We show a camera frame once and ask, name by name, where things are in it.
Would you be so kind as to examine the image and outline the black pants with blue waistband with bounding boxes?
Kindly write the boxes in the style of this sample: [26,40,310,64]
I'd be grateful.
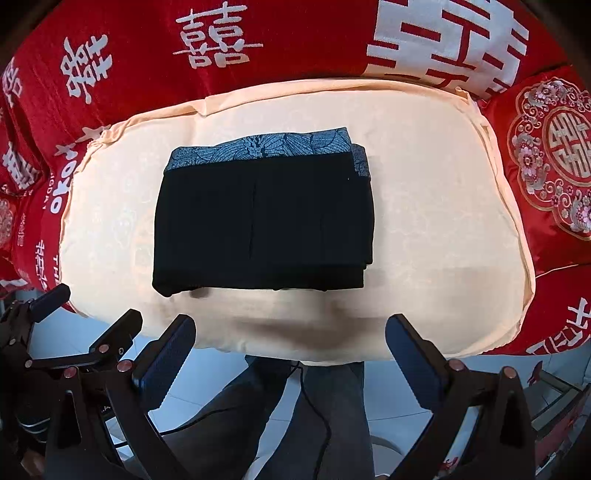
[152,127,375,298]

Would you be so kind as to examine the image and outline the red blanket with white print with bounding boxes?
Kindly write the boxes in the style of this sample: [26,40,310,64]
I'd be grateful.
[0,0,591,361]

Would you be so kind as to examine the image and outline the peach cushion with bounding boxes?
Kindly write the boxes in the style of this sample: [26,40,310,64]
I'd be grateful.
[60,78,537,368]

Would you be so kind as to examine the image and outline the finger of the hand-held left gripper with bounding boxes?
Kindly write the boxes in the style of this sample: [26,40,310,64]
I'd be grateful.
[25,309,143,371]
[6,284,71,348]

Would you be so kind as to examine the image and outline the person's legs in grey trousers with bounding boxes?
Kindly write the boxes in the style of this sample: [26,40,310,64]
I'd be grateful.
[159,362,334,480]

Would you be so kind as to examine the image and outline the red embroidered floral cushion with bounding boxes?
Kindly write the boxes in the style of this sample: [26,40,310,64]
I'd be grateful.
[478,65,591,280]

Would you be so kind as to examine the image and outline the person's left leg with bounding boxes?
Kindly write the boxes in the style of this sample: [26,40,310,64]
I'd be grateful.
[161,355,301,480]

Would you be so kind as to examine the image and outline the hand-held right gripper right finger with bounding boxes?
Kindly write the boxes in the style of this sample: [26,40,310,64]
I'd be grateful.
[385,314,539,480]

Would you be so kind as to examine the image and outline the person's right leg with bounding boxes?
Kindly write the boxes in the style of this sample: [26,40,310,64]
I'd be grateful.
[277,360,374,480]

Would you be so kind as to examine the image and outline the metal frame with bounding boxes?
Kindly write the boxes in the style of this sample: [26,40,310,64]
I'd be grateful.
[526,362,589,439]

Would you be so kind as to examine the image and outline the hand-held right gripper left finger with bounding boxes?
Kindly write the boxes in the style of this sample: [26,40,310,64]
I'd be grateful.
[44,315,197,480]

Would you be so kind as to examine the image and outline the person's leg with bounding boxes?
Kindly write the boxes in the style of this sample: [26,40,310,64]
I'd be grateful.
[161,355,301,480]
[277,360,374,480]

